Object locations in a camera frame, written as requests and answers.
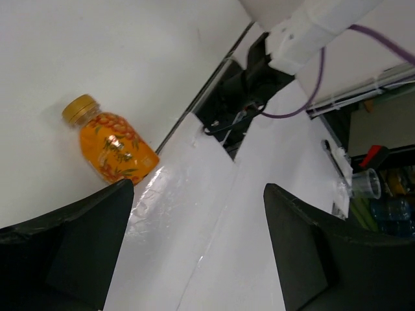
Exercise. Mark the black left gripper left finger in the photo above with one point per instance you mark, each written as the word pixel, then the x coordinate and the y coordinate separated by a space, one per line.
pixel 65 259

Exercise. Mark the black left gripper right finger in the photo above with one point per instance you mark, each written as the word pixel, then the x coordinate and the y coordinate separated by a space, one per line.
pixel 325 263

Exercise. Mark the orange juice bottle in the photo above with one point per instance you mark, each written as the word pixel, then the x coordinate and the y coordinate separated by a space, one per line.
pixel 109 143

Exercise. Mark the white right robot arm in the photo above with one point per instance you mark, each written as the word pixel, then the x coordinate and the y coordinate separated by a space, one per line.
pixel 296 30

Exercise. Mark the clear plastic cup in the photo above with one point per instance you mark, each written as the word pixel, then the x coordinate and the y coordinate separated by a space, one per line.
pixel 365 184

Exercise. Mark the white taped cover sheet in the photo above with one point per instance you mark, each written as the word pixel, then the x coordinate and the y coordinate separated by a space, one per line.
pixel 174 213

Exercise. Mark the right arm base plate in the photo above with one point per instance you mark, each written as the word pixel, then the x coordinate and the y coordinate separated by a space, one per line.
pixel 240 95

